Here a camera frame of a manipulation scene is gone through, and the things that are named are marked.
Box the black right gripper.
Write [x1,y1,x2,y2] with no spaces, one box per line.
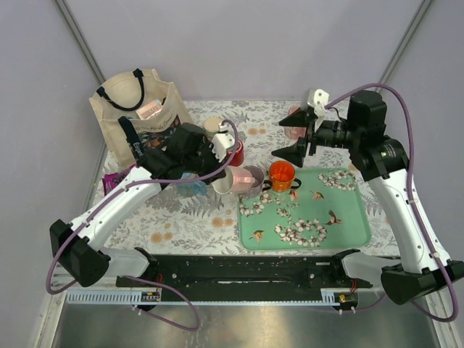
[270,107,358,167]

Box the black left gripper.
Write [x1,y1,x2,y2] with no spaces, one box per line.
[183,140,230,185]

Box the small pale pink mug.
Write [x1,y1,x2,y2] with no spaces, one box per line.
[212,166,255,194]

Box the orange mug black handle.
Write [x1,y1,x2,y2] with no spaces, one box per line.
[263,161,302,192]

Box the lilac mug black handle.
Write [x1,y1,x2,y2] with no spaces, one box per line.
[243,165,272,198]

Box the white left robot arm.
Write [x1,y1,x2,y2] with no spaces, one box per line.
[46,120,238,287]

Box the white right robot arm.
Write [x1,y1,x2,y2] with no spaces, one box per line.
[272,89,463,305]

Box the tall pink floral mug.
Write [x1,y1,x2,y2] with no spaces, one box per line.
[284,106,307,141]

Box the blue glazed mug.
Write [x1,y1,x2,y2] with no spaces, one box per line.
[175,181,207,198]

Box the red mug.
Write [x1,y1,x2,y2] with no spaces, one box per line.
[230,140,244,167]

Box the cream floral mug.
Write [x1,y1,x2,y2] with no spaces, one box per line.
[203,117,223,139]

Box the floral table mat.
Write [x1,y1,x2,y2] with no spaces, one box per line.
[86,99,399,257]

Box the pink box in bag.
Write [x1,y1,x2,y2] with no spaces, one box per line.
[136,99,163,120]

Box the green hummingbird tray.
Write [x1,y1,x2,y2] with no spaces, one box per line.
[238,168,371,251]

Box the beige canvas tote bag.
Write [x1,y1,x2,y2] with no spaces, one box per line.
[89,68,193,169]

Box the purple snack packet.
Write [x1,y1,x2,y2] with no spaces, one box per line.
[101,165,133,196]

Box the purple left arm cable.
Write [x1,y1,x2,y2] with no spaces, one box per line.
[45,118,240,331]

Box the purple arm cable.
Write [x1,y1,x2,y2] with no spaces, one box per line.
[324,83,460,323]
[45,118,240,331]

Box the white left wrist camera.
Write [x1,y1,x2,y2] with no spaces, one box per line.
[211,123,235,162]

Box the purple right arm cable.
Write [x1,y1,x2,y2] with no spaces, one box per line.
[324,83,460,323]

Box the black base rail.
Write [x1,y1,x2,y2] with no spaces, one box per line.
[115,254,372,303]

